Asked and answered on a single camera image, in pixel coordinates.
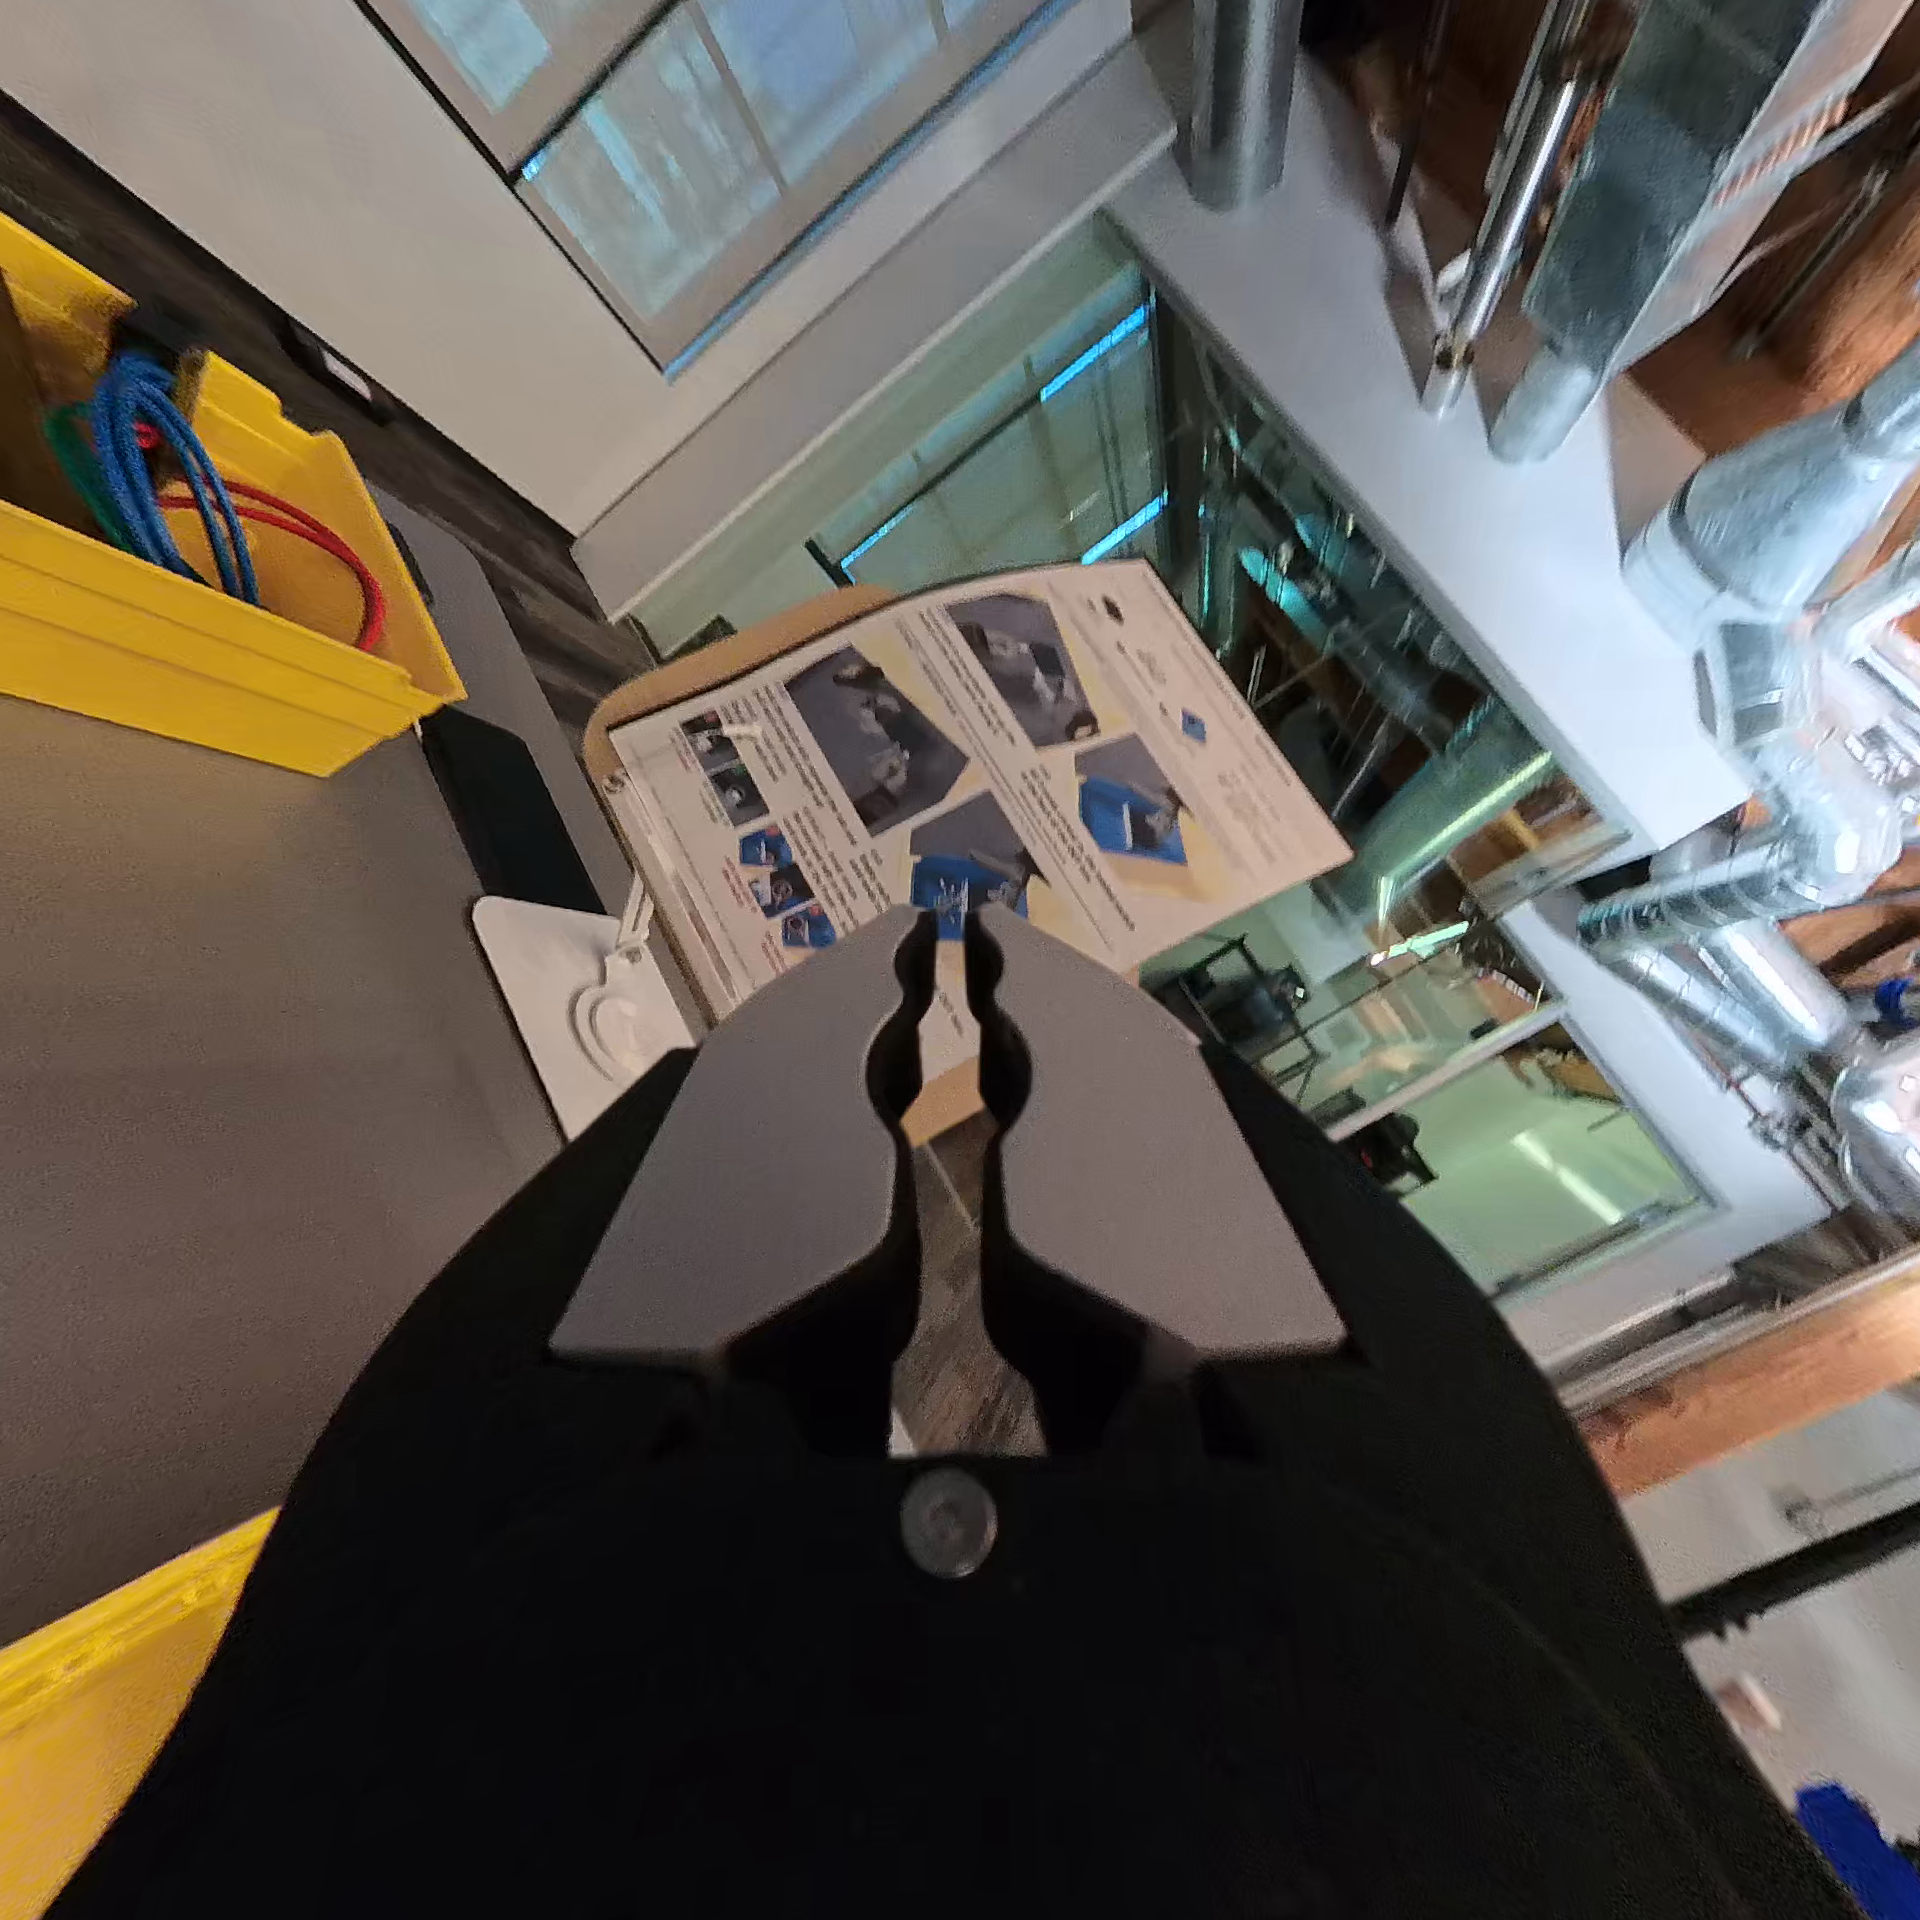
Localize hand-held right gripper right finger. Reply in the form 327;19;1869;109
960;904;1348;1359

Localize spiral metal air duct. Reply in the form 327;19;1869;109
1184;0;1303;209

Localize metal pipe with brass end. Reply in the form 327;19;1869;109
1415;59;1592;419

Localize yellow plastic bin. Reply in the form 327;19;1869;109
0;1506;283;1920
0;209;468;780

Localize brown backing board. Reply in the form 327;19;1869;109
581;581;1022;1141

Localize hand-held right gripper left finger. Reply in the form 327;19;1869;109
545;904;932;1359

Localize green ethernet cable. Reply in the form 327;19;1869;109
41;401;121;498

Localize rectangular metal air duct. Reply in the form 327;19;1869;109
1483;0;1891;463

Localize silver elbow duct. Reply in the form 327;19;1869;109
1619;360;1920;888

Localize black pole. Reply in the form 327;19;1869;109
1667;1506;1920;1643

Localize glass window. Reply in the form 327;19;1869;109
360;0;1133;378

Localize wooden beam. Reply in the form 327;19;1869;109
1574;1281;1920;1502

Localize printed instruction sheet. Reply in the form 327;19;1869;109
605;557;1355;1022

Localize blue ethernet cable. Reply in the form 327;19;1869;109
85;347;264;606

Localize white mounting plate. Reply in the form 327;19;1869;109
471;884;699;1141

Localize red ethernet cable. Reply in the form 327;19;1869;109
133;419;390;649

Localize insulated silver pipes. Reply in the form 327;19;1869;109
1574;840;1920;1218

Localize black flat object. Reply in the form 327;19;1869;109
420;704;605;920

